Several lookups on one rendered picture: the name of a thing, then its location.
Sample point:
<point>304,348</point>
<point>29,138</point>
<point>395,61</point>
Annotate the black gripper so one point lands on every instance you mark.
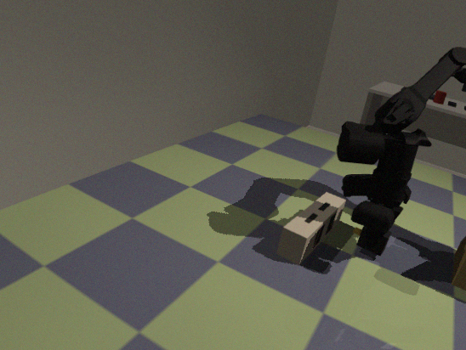
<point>379,215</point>

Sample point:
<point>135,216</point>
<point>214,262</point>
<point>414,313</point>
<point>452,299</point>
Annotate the black two-prong charger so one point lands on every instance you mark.
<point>362,241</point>

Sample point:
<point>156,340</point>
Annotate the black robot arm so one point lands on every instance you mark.
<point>396,150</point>

